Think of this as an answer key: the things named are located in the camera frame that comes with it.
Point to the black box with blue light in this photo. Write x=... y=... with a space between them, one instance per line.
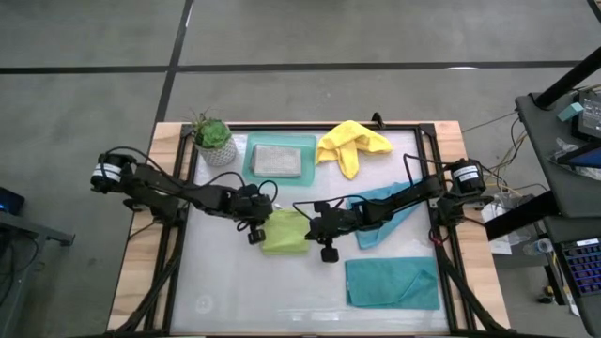
x=9 y=202

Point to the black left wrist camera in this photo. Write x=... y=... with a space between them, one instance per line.
x=256 y=235

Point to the teal plastic tray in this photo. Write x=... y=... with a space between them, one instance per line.
x=307 y=159

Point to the dark grey lower desk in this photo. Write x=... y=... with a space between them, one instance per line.
x=591 y=319

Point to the black electronic box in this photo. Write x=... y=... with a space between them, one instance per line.
x=589 y=117

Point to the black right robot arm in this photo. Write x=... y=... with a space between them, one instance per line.
x=413 y=195

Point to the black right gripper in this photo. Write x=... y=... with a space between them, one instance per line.
x=333 y=220

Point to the grey side cart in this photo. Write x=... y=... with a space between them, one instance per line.
x=549 y=155

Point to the light blue microfiber towel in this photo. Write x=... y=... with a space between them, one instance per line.
x=371 y=237

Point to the small teal box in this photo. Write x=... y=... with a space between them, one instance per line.
x=570 y=112

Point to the grey waffle microfiber towel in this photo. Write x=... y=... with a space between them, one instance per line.
x=277 y=160

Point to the clear plastic bottle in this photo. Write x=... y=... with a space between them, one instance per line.
x=540 y=246

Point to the small black frame mount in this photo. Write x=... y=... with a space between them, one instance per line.
x=377 y=119

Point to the black aluminium table frame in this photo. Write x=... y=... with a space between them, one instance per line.
x=426 y=132

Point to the lime green microfiber towel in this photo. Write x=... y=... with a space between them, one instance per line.
x=284 y=232

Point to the black slanted pole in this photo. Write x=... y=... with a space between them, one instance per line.
x=568 y=80

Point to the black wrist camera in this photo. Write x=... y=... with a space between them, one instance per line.
x=256 y=235
x=330 y=254

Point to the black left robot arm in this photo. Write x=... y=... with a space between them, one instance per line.
x=159 y=185

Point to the black cart crossbar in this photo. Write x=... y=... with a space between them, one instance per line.
x=521 y=216

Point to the tablet with blue screen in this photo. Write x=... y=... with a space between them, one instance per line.
x=587 y=158

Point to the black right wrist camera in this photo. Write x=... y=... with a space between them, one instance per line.
x=330 y=254

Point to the succulent in triangle-pattern pot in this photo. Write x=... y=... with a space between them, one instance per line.
x=215 y=138

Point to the teal microfiber towel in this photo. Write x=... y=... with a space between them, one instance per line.
x=385 y=281

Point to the yellow microfiber towel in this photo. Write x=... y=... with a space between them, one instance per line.
x=349 y=141

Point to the white paper sheet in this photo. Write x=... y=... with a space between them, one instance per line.
x=497 y=244

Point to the grey stand leg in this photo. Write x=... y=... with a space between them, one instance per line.
x=37 y=230

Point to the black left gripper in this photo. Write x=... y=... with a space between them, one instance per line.
x=253 y=204

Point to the yellow black tool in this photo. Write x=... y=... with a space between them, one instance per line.
x=547 y=296

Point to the backlit keyboard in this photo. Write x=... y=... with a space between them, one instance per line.
x=584 y=267

